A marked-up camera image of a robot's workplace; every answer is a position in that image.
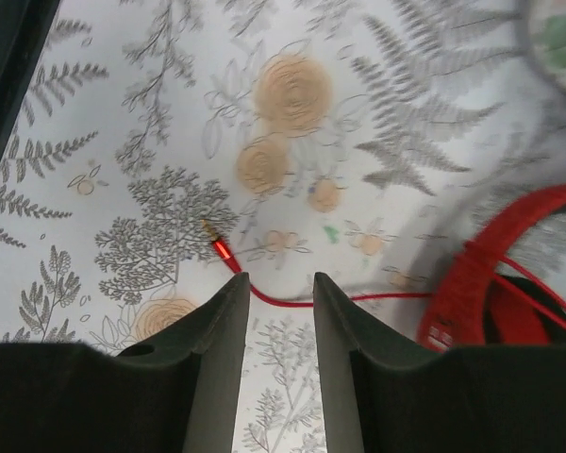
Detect floral patterned table mat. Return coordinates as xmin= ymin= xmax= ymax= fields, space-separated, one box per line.
xmin=0 ymin=0 xmax=566 ymax=453

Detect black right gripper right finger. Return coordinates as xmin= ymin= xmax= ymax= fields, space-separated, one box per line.
xmin=313 ymin=273 xmax=566 ymax=453

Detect floral leaf print tray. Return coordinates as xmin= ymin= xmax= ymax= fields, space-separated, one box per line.
xmin=519 ymin=0 xmax=566 ymax=93

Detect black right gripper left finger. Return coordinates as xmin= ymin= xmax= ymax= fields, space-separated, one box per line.
xmin=0 ymin=274 xmax=250 ymax=452

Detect red black headphones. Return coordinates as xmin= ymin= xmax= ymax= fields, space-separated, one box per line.
xmin=417 ymin=184 xmax=566 ymax=352

